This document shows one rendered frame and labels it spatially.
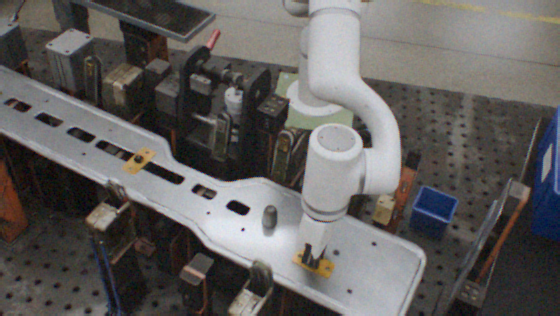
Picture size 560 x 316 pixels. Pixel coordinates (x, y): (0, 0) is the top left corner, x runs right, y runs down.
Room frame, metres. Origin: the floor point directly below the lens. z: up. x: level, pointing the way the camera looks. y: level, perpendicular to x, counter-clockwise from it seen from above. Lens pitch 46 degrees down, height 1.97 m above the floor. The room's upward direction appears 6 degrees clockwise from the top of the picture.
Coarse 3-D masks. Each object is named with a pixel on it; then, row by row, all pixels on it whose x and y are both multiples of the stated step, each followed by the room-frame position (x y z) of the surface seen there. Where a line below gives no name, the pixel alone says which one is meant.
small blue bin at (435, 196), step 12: (420, 192) 1.08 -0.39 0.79; (432, 192) 1.10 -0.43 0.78; (420, 204) 1.10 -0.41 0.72; (432, 204) 1.09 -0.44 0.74; (444, 204) 1.08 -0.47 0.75; (456, 204) 1.05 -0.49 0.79; (420, 216) 1.02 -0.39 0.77; (432, 216) 1.00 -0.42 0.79; (444, 216) 1.07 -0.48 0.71; (420, 228) 1.02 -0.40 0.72; (432, 228) 1.00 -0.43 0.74; (444, 228) 0.99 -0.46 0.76
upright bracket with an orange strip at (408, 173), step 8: (408, 152) 0.81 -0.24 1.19; (416, 152) 0.81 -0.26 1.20; (408, 160) 0.81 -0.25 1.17; (416, 160) 0.81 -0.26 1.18; (408, 168) 0.81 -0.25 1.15; (416, 168) 0.80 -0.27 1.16; (400, 176) 0.81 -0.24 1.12; (408, 176) 0.81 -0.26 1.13; (400, 184) 0.81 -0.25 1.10; (408, 184) 0.81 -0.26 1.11; (400, 192) 0.81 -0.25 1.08; (408, 192) 0.80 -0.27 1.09; (400, 200) 0.81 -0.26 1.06; (400, 208) 0.81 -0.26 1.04; (392, 216) 0.81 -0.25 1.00; (400, 216) 0.80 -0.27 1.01; (392, 224) 0.81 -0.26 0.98; (392, 232) 0.81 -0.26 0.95
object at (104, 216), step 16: (96, 208) 0.72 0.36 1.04; (112, 208) 0.72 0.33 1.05; (128, 208) 0.74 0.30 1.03; (96, 224) 0.68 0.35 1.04; (112, 224) 0.69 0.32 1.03; (128, 224) 0.73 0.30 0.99; (96, 240) 0.68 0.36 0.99; (112, 240) 0.69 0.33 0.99; (128, 240) 0.72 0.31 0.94; (96, 256) 0.68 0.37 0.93; (112, 256) 0.67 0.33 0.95; (128, 256) 0.72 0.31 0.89; (112, 272) 0.68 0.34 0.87; (128, 272) 0.71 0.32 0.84; (112, 288) 0.68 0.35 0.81; (128, 288) 0.69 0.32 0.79; (144, 288) 0.74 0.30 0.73; (112, 304) 0.69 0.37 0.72; (128, 304) 0.68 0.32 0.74
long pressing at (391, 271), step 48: (0, 96) 1.08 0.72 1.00; (48, 96) 1.10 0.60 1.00; (48, 144) 0.93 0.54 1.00; (96, 144) 0.95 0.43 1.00; (144, 144) 0.96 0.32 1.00; (144, 192) 0.81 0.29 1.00; (240, 192) 0.84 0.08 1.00; (288, 192) 0.85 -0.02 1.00; (240, 240) 0.71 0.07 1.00; (288, 240) 0.72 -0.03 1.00; (336, 240) 0.73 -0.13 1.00; (384, 240) 0.74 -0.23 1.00; (288, 288) 0.61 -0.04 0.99; (336, 288) 0.62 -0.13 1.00; (384, 288) 0.63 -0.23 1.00
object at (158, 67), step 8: (152, 64) 1.14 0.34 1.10; (160, 64) 1.14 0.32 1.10; (168, 64) 1.15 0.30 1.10; (152, 72) 1.12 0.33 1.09; (160, 72) 1.11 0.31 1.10; (168, 72) 1.13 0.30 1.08; (152, 80) 1.12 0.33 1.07; (160, 80) 1.11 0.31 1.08; (152, 88) 1.12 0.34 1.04; (152, 96) 1.12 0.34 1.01; (152, 104) 1.13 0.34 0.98; (152, 112) 1.13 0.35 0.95; (160, 128) 1.12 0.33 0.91; (160, 176) 1.12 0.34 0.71
